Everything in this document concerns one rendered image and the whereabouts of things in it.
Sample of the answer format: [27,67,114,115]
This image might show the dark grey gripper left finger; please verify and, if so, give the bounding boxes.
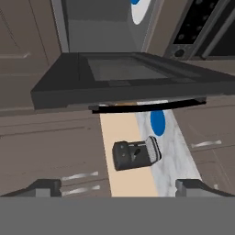
[0,178,62,198]

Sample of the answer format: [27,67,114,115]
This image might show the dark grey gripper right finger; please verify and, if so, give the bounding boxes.
[174,178,235,198]

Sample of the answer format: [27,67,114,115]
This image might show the black microwave door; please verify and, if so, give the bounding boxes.
[29,51,235,111]

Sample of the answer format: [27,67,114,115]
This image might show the grey microwave oven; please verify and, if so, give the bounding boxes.
[50,0,235,61]

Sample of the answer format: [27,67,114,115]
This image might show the white round microwave plate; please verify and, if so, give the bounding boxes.
[130,0,158,26]

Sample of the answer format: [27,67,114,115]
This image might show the brown cupboard door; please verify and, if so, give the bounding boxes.
[0,110,112,197]
[0,0,63,108]

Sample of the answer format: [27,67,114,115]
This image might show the brown drawer front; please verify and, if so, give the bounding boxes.
[171,96,235,196]

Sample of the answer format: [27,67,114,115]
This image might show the black toaster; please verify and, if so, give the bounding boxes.
[112,135,162,172]

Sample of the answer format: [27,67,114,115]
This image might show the blue round plate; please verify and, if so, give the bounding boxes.
[150,109,166,137]

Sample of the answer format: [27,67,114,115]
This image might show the silver cupboard handle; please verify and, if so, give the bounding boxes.
[61,171,100,182]
[0,51,32,60]
[61,185,102,197]

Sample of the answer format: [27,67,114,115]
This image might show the silver drawer handle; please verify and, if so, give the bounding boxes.
[190,140,222,150]

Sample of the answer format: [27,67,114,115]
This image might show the black microwave door handle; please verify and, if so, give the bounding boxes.
[88,96,207,115]

